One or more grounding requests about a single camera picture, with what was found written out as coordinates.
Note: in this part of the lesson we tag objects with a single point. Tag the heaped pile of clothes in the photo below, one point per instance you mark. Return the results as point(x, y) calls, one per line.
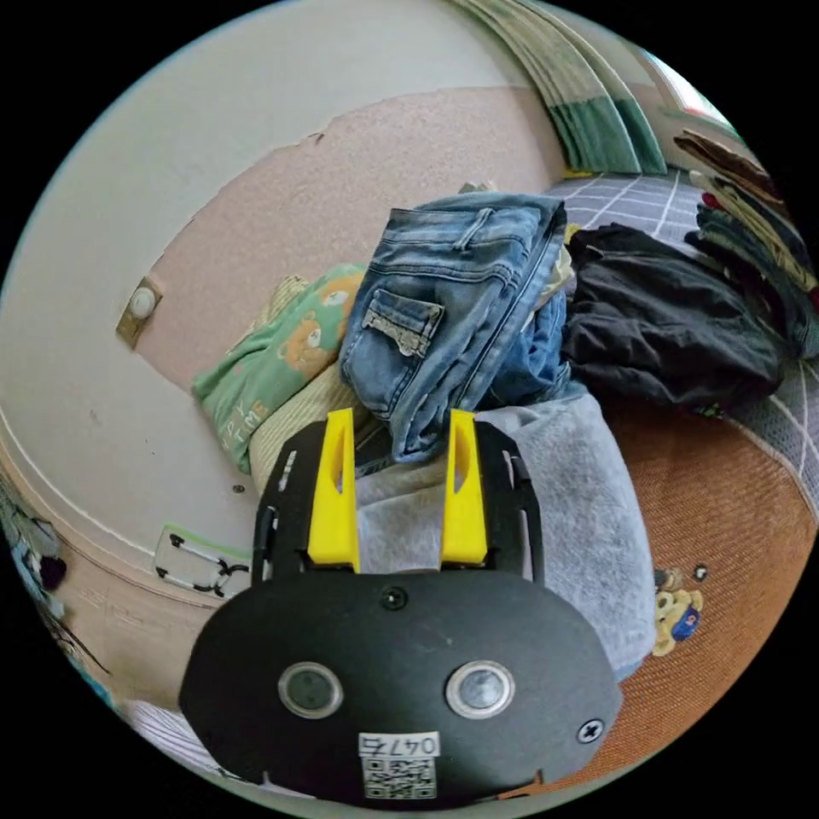
point(665, 326)

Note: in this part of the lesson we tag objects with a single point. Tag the green pillow with bear print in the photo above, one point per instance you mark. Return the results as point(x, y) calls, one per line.
point(281, 365)

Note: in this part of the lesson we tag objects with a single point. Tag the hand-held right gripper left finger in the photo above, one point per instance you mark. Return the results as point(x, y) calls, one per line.
point(334, 512)

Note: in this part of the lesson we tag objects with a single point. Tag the window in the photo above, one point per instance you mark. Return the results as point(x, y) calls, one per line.
point(691, 96)

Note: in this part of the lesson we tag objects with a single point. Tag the light blue jeans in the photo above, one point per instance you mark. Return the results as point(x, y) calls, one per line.
point(441, 301)

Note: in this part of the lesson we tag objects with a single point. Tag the folded pile of clothes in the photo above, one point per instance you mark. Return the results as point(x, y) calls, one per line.
point(748, 243)

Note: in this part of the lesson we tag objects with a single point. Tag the grey fleece cloth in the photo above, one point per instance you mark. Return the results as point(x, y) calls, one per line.
point(576, 512)

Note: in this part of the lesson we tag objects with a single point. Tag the bed with orange woven mat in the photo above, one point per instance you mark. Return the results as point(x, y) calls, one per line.
point(723, 544)

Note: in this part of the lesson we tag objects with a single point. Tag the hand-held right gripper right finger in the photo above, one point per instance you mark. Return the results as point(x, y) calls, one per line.
point(464, 518)

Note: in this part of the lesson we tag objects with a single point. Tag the beige woven pillow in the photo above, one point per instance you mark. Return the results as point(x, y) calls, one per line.
point(291, 435)

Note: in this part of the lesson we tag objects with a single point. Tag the green and white curtain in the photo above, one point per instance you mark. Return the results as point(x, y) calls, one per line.
point(585, 96)

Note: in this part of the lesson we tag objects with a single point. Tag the round wall switch with plate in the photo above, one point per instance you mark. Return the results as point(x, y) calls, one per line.
point(139, 308)

